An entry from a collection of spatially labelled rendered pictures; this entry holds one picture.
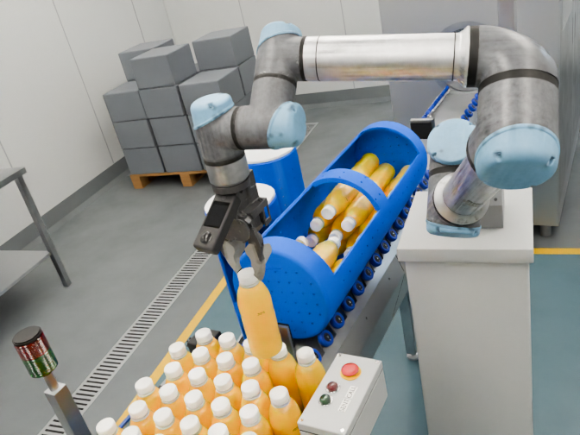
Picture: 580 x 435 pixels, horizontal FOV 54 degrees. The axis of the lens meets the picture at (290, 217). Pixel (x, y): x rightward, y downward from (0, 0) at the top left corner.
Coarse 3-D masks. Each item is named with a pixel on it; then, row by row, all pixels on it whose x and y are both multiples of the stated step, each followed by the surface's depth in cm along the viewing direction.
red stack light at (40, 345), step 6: (42, 336) 126; (36, 342) 124; (42, 342) 126; (18, 348) 123; (24, 348) 123; (30, 348) 124; (36, 348) 124; (42, 348) 126; (48, 348) 127; (18, 354) 125; (24, 354) 124; (30, 354) 124; (36, 354) 125; (42, 354) 126; (24, 360) 125; (30, 360) 125
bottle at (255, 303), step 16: (240, 288) 113; (256, 288) 112; (240, 304) 113; (256, 304) 112; (272, 304) 116; (256, 320) 114; (272, 320) 116; (256, 336) 116; (272, 336) 117; (256, 352) 118; (272, 352) 118
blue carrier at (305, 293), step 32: (384, 128) 201; (352, 160) 216; (384, 160) 213; (416, 160) 196; (320, 192) 195; (288, 224) 177; (384, 224) 171; (288, 256) 139; (352, 256) 152; (288, 288) 144; (320, 288) 139; (288, 320) 150; (320, 320) 145
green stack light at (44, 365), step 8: (48, 352) 127; (32, 360) 125; (40, 360) 126; (48, 360) 127; (56, 360) 130; (32, 368) 126; (40, 368) 126; (48, 368) 127; (32, 376) 127; (40, 376) 127
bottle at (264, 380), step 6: (258, 372) 127; (264, 372) 128; (246, 378) 127; (252, 378) 127; (258, 378) 127; (264, 378) 127; (270, 378) 130; (264, 384) 127; (270, 384) 129; (264, 390) 127
